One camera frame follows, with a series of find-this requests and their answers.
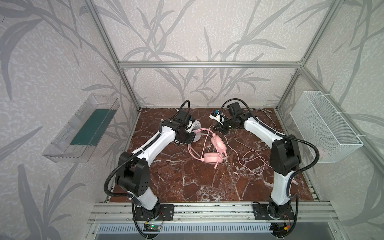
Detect pink headphones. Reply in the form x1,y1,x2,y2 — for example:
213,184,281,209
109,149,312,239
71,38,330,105
187,128,228,170

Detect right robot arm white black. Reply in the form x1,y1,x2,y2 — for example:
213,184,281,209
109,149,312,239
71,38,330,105
210,98,320,215

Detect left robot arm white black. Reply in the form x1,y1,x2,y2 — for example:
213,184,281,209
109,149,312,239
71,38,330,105
104,110,196,211

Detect white headphones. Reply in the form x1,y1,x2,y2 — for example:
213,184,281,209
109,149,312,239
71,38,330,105
187,120,202,143

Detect pink item in basket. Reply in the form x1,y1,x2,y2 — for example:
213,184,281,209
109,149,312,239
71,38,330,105
311,147,325,158

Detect green circuit board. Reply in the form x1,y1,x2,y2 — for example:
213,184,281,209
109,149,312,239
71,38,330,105
144,223,162,232

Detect right wiring connector board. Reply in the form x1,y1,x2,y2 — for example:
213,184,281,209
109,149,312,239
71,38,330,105
270,223,292,236

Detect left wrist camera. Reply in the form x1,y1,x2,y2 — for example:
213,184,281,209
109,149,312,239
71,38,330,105
187,118,196,129

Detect white headphone cable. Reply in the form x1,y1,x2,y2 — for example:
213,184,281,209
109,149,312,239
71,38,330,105
233,107,283,145

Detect white wire mesh basket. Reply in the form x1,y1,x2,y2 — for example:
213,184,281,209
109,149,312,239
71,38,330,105
290,91,364,164

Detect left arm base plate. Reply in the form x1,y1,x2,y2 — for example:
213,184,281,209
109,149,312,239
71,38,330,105
134,204,175,221

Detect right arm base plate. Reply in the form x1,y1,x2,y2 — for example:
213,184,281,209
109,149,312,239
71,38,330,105
252,202,295,220

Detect clear plastic wall bin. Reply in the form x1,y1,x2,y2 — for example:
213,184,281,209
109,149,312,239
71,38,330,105
43,94,120,163

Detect aluminium front rail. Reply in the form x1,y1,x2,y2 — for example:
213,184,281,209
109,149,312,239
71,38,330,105
87,202,339,224

